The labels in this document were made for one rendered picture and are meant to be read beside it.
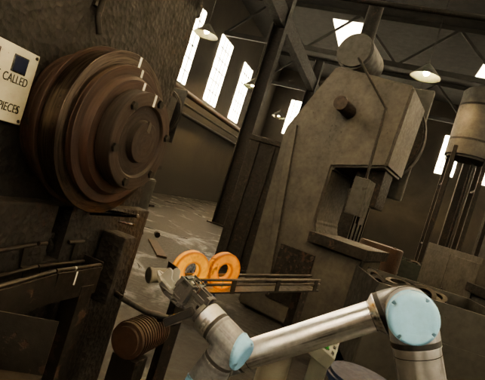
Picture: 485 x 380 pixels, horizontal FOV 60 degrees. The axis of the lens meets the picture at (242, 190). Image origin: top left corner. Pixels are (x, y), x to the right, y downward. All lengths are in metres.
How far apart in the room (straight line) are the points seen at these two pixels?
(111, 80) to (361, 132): 2.82
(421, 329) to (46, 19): 1.17
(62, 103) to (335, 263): 2.91
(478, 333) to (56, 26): 2.94
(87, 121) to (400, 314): 0.88
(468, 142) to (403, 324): 8.74
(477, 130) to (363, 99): 6.15
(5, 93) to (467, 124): 9.28
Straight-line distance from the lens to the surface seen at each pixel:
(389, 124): 3.69
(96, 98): 1.13
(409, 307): 1.08
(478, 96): 10.00
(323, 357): 1.66
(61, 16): 1.27
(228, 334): 1.18
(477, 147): 9.72
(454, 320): 3.18
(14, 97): 1.17
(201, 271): 1.69
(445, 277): 5.08
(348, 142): 3.73
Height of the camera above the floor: 1.08
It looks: 1 degrees down
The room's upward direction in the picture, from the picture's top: 17 degrees clockwise
